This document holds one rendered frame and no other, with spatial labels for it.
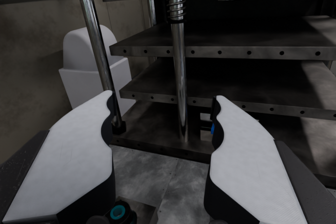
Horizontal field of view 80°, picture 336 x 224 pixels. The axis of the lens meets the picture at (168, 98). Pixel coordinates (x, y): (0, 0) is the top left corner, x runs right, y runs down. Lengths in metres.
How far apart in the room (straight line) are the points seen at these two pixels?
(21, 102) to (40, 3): 1.10
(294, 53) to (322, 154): 0.52
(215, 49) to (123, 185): 0.69
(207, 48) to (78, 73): 1.74
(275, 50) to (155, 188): 0.72
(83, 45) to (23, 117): 1.08
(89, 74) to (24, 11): 0.94
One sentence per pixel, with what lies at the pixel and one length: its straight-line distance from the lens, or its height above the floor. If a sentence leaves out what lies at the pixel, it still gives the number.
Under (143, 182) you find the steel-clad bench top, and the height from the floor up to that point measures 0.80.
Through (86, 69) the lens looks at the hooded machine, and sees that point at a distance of 2.33.
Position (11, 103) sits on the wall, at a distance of 2.66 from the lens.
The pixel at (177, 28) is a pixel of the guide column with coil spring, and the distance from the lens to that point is 0.86.
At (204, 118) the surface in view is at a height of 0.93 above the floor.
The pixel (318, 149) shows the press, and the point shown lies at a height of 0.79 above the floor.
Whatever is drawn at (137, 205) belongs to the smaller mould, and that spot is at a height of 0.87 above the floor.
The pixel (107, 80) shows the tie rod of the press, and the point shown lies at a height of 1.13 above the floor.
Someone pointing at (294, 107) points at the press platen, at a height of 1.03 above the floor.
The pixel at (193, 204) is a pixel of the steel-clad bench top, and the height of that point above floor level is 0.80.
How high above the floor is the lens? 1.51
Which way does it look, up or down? 28 degrees down
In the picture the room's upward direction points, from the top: 6 degrees counter-clockwise
